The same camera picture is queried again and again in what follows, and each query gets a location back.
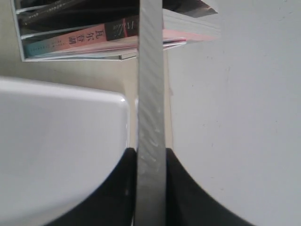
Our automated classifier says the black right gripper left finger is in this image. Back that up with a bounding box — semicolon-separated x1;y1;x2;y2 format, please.
47;148;137;226

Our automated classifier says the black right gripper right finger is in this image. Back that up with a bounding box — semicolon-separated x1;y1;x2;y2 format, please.
166;148;251;226

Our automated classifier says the blue spine book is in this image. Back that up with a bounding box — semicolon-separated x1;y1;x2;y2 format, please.
134;0;166;226

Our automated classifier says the pink teal spine book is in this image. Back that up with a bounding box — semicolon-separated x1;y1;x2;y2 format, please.
24;16;220;58

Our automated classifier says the dark brown spine book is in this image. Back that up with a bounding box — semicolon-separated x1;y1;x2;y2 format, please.
16;0;221;37

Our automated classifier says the white plastic tray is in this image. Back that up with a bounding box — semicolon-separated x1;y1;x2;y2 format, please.
0;77;129;223

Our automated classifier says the white wire book rack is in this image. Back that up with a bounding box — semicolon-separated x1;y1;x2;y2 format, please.
12;0;139;61

